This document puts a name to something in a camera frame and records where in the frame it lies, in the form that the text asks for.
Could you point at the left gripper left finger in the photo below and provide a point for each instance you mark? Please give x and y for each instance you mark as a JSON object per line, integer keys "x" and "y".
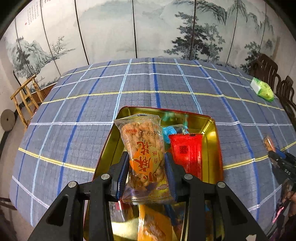
{"x": 119, "y": 173}

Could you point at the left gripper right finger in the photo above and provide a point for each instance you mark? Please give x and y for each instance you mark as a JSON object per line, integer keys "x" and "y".
{"x": 175, "y": 174}

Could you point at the brown clear snack packet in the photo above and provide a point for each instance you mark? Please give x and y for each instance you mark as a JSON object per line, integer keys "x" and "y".
{"x": 268, "y": 144}

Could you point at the orange twist snack packet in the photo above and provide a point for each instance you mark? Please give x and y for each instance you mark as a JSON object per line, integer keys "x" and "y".
{"x": 142, "y": 136}

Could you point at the person right hand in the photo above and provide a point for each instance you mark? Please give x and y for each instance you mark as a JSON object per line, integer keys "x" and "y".
{"x": 287, "y": 198}

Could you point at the red snack packet in tin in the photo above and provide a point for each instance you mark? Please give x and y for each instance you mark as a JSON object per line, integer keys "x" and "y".
{"x": 187, "y": 152}

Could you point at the red gold tin box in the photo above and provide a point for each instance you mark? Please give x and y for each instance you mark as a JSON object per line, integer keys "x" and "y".
{"x": 124, "y": 216}

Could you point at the blue snack packet in tin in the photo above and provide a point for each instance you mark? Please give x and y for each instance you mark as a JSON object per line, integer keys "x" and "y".
{"x": 173, "y": 130}

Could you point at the plaid blue grey tablecloth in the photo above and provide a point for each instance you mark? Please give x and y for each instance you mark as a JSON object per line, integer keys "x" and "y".
{"x": 67, "y": 133}

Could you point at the dark wooden chair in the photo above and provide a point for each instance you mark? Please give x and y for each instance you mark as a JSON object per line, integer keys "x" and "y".
{"x": 285, "y": 93}
{"x": 264, "y": 69}

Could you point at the green tissue pack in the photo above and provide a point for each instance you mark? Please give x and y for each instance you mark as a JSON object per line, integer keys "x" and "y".
{"x": 262, "y": 89}

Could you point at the round grey stone disc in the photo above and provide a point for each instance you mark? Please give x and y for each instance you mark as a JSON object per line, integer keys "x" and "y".
{"x": 7, "y": 120}

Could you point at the painted folding screen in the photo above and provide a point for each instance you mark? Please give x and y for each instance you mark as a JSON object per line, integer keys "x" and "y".
{"x": 49, "y": 38}

